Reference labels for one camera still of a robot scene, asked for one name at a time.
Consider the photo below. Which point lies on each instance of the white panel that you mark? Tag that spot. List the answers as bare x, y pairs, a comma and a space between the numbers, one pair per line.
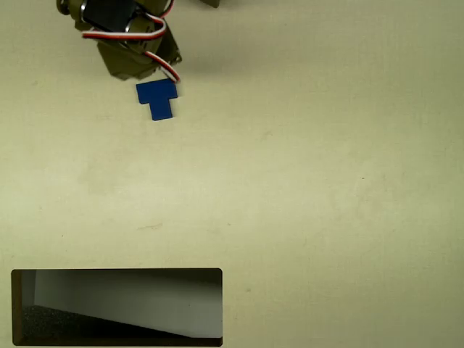
145, 301

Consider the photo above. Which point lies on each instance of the black foam pad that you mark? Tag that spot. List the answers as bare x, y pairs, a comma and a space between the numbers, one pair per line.
47, 322

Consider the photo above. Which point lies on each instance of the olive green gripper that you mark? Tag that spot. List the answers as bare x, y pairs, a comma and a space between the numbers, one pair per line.
125, 65

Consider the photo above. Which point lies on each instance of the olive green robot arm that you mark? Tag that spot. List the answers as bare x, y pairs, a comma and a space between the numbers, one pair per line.
108, 16

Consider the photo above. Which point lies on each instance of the blue T-shaped block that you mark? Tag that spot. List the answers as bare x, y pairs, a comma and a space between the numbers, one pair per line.
159, 94

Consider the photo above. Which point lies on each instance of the rectangular bin opening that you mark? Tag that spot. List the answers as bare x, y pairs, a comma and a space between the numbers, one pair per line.
108, 308

